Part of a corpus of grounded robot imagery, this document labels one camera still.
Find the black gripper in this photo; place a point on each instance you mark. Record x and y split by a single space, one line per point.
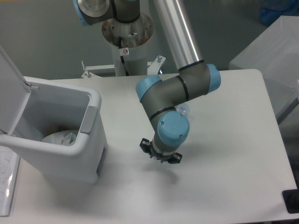
163 156

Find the clear plastic water bottle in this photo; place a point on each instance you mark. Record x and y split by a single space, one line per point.
184 109

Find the white plastic bag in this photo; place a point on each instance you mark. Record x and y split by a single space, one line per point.
64 138

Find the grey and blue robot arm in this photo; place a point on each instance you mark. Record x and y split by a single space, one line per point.
158 97

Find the white plastic trash can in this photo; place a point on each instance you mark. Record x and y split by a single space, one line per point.
55 127

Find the white trash can lid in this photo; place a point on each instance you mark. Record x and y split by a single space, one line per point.
15 91

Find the black device at table edge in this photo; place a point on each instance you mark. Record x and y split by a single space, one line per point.
291 199

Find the laminated paper sheet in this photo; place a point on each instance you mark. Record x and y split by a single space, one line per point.
9 165

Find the blue plastic bag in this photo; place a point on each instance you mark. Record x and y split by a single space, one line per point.
271 10

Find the white metal base frame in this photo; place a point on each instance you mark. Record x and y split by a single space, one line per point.
153 68

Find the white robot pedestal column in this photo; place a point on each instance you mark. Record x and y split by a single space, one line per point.
128 43

